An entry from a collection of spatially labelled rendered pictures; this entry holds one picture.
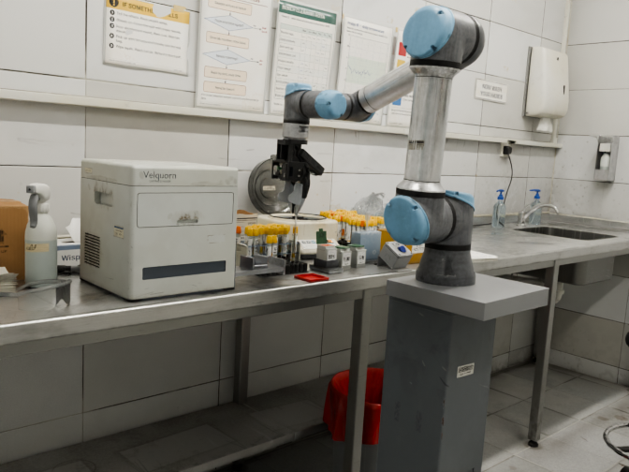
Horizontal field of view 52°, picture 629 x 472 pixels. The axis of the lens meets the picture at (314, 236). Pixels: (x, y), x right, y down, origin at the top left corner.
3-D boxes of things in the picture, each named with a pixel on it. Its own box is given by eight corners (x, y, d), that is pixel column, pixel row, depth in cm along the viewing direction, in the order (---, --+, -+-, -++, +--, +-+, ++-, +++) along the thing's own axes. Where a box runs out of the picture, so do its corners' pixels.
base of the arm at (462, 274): (488, 283, 162) (490, 244, 161) (445, 288, 154) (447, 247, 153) (446, 272, 175) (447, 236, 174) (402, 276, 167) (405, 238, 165)
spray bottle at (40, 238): (28, 292, 143) (27, 184, 140) (14, 285, 150) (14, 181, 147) (65, 288, 149) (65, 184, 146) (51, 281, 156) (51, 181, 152)
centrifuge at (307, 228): (291, 260, 203) (293, 222, 201) (247, 245, 227) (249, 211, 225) (352, 257, 216) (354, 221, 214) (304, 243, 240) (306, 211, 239)
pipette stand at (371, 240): (362, 265, 202) (364, 233, 201) (345, 261, 207) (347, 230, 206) (382, 262, 209) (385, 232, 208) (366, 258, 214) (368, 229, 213)
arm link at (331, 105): (358, 92, 173) (328, 92, 181) (329, 88, 165) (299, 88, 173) (355, 121, 175) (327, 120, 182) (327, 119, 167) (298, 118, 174)
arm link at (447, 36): (453, 246, 155) (483, 11, 145) (416, 252, 145) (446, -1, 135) (413, 237, 163) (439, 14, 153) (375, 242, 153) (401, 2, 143)
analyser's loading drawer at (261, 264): (220, 282, 157) (221, 260, 156) (205, 276, 161) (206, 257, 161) (285, 274, 170) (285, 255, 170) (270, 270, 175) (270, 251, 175)
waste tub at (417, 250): (404, 265, 207) (406, 234, 206) (374, 258, 217) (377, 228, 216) (431, 262, 215) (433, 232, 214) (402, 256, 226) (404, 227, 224)
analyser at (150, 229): (129, 302, 140) (131, 164, 136) (78, 279, 160) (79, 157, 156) (243, 287, 160) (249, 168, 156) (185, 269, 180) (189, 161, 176)
